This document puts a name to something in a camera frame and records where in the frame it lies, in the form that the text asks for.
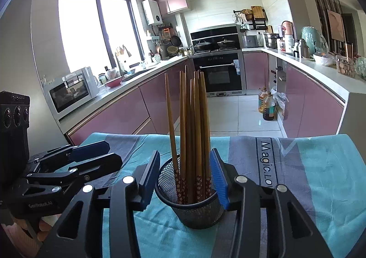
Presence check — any teal appliance under plastic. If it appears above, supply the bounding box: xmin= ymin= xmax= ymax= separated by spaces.
xmin=301 ymin=26 xmax=328 ymax=53

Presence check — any dark cooking oil bottle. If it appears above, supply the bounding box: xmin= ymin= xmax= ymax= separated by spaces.
xmin=262 ymin=92 xmax=276 ymax=121

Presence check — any green plastic bag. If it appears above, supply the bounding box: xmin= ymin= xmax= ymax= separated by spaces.
xmin=355 ymin=56 xmax=366 ymax=80

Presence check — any white microwave oven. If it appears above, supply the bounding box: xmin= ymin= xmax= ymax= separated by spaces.
xmin=43 ymin=66 xmax=99 ymax=120

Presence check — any black range hood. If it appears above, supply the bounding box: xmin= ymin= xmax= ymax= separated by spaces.
xmin=190 ymin=25 xmax=241 ymax=47

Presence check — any pink base cabinets island side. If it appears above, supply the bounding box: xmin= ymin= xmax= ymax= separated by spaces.
xmin=242 ymin=49 xmax=351 ymax=138

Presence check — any white plastic bag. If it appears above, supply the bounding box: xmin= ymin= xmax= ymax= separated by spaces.
xmin=270 ymin=89 xmax=289 ymax=117

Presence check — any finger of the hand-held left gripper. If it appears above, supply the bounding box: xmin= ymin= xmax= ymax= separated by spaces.
xmin=27 ymin=153 xmax=123 ymax=190
xmin=27 ymin=141 xmax=110 ymax=173

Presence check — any white water heater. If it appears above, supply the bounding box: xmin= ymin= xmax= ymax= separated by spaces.
xmin=142 ymin=0 xmax=163 ymax=26

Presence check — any pink base cabinets window side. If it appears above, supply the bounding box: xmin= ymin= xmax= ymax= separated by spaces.
xmin=59 ymin=58 xmax=196 ymax=146

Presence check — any pink kettle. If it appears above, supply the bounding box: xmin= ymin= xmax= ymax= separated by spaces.
xmin=281 ymin=21 xmax=295 ymax=36

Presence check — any steel thermos flask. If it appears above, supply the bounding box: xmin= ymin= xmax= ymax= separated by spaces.
xmin=299 ymin=39 xmax=311 ymax=59

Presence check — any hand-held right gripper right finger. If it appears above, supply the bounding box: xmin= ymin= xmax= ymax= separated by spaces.
xmin=210 ymin=148 xmax=335 ymax=258

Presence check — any white bowl with food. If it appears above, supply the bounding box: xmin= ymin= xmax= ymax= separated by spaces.
xmin=313 ymin=53 xmax=336 ymax=66

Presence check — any framed wall picture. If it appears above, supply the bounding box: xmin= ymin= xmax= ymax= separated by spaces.
xmin=326 ymin=9 xmax=347 ymax=43

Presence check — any large kitchen window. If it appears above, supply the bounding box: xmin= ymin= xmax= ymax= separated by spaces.
xmin=59 ymin=0 xmax=143 ymax=74

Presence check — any black built-in oven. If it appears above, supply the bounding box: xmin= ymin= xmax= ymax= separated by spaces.
xmin=192 ymin=52 xmax=247 ymax=94

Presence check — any steel stock pot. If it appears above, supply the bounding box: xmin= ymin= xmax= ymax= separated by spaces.
xmin=264 ymin=33 xmax=279 ymax=48

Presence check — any pink bowl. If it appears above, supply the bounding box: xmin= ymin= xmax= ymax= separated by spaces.
xmin=104 ymin=77 xmax=123 ymax=88

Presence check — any wooden chopstick red floral end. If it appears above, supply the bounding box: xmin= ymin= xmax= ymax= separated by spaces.
xmin=179 ymin=71 xmax=188 ymax=204
xmin=198 ymin=69 xmax=205 ymax=198
xmin=165 ymin=73 xmax=183 ymax=204
xmin=185 ymin=65 xmax=191 ymax=201
xmin=190 ymin=79 xmax=196 ymax=204
xmin=194 ymin=70 xmax=202 ymax=204
xmin=200 ymin=72 xmax=212 ymax=197

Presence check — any silver rice cooker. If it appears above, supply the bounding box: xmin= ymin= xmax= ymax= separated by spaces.
xmin=242 ymin=35 xmax=258 ymax=48

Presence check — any teal and grey tablecloth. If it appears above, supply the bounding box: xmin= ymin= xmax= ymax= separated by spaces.
xmin=77 ymin=132 xmax=366 ymax=258

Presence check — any black wall rack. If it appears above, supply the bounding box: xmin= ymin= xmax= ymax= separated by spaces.
xmin=234 ymin=6 xmax=269 ymax=31

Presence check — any yellow cooking oil bottle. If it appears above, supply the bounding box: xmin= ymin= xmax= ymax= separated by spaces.
xmin=259 ymin=87 xmax=271 ymax=114

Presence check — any black mesh utensil holder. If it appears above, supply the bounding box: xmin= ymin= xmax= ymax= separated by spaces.
xmin=154 ymin=154 xmax=226 ymax=230

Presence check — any clear container of nuts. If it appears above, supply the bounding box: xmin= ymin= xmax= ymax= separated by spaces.
xmin=336 ymin=58 xmax=356 ymax=78

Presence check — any steel sink faucet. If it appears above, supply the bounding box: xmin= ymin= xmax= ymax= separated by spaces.
xmin=115 ymin=51 xmax=126 ymax=76

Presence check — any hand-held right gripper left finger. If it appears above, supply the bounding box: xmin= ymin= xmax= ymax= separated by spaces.
xmin=36 ymin=150 xmax=161 ymax=258

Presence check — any person's left hand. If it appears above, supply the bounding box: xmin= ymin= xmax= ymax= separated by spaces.
xmin=37 ymin=214 xmax=62 ymax=243

